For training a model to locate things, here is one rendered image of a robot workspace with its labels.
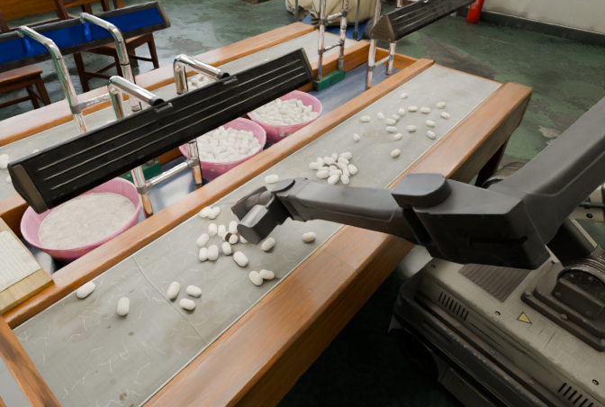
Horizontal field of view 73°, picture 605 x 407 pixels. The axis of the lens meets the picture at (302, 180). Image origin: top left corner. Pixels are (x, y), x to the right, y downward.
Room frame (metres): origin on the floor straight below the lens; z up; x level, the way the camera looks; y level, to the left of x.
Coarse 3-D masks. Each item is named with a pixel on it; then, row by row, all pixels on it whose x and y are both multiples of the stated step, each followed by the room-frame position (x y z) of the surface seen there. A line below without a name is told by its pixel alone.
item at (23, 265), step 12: (0, 240) 0.61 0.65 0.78; (12, 240) 0.61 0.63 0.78; (0, 252) 0.58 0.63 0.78; (12, 252) 0.58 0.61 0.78; (24, 252) 0.58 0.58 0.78; (0, 264) 0.54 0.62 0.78; (12, 264) 0.54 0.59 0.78; (24, 264) 0.55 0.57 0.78; (36, 264) 0.55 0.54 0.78; (0, 276) 0.51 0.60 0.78; (12, 276) 0.51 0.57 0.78; (24, 276) 0.51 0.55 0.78; (0, 288) 0.48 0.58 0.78
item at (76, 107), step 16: (80, 16) 1.09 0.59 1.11; (32, 32) 0.94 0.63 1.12; (112, 32) 0.99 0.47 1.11; (48, 48) 0.88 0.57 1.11; (64, 64) 0.88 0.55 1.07; (128, 64) 0.99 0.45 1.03; (64, 80) 0.87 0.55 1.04; (128, 80) 0.99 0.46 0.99; (80, 112) 0.88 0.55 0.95; (80, 128) 0.87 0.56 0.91; (128, 176) 0.93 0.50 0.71; (144, 176) 0.96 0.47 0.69; (112, 192) 0.88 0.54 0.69
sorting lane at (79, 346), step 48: (384, 96) 1.44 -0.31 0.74; (432, 96) 1.45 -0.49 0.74; (480, 96) 1.47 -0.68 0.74; (336, 144) 1.09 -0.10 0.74; (384, 144) 1.10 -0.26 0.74; (432, 144) 1.11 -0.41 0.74; (240, 192) 0.84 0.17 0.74; (192, 240) 0.66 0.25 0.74; (240, 240) 0.67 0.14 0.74; (288, 240) 0.67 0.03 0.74; (96, 288) 0.52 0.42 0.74; (144, 288) 0.52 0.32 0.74; (240, 288) 0.53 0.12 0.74; (48, 336) 0.41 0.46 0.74; (96, 336) 0.41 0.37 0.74; (144, 336) 0.42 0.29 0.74; (192, 336) 0.42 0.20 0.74; (48, 384) 0.32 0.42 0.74; (96, 384) 0.33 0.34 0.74; (144, 384) 0.33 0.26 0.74
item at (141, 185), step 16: (176, 64) 0.83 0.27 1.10; (192, 64) 0.79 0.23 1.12; (112, 80) 0.71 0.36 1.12; (176, 80) 0.83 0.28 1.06; (112, 96) 0.72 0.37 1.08; (144, 96) 0.64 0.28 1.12; (160, 112) 0.61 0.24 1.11; (192, 144) 0.83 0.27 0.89; (192, 160) 0.83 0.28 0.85; (160, 176) 0.76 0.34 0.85; (144, 192) 0.72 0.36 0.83; (144, 208) 0.72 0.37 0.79
